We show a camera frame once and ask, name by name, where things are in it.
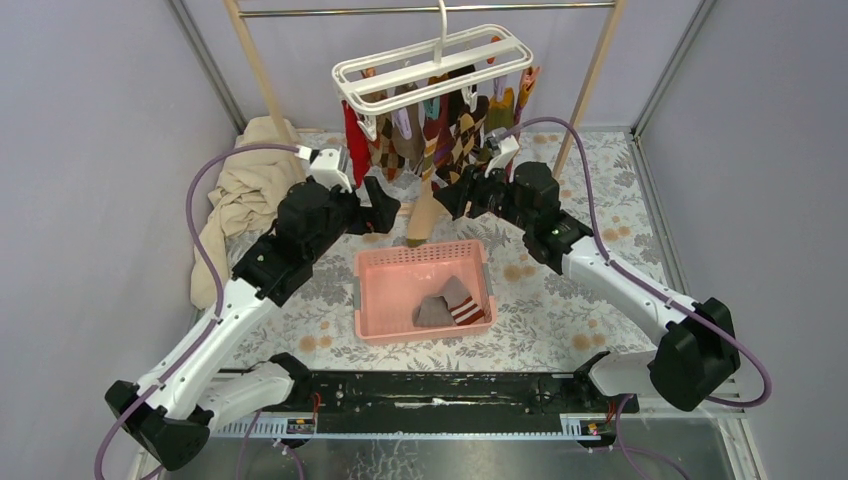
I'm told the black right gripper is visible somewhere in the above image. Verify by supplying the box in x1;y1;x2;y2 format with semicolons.
433;157;534;232

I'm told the green orange sock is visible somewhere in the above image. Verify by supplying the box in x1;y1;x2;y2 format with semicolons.
485;87;515;132

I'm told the pink plastic basket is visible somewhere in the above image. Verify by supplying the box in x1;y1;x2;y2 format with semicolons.
354;240;497;346

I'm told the striped beige maroon sock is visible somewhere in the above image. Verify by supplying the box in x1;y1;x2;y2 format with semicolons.
406;95;454;247

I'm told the orange beige argyle sock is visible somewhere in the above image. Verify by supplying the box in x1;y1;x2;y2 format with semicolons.
369;113;406;181

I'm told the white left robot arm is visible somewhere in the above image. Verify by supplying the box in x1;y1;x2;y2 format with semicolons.
105;176;401;471

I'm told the floral patterned mat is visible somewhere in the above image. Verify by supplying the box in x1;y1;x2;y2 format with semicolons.
192;129;694;374

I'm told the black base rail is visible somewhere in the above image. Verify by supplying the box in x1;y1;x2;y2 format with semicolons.
265;354;639;436

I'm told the grey maroon striped sock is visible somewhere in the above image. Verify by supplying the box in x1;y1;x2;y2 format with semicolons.
437;276;485;326

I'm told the white clip sock hanger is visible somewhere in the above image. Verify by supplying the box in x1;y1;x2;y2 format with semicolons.
331;1;534;116

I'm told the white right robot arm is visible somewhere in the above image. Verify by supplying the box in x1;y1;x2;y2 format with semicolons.
434;162;740;412

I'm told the red sock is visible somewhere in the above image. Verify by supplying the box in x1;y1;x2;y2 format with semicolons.
341;101;371;188

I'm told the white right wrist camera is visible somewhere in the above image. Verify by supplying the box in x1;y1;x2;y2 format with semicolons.
484;128;520;177

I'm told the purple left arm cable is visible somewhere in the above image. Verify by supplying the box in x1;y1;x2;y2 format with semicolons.
93;144;313;480

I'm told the wooden clothes rack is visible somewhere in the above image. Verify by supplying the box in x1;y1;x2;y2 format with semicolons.
224;1;627;215

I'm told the beige crumpled cloth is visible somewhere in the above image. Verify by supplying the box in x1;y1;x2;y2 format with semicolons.
190;116;300;309

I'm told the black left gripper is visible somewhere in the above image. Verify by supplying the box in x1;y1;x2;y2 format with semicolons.
305;177;400;264

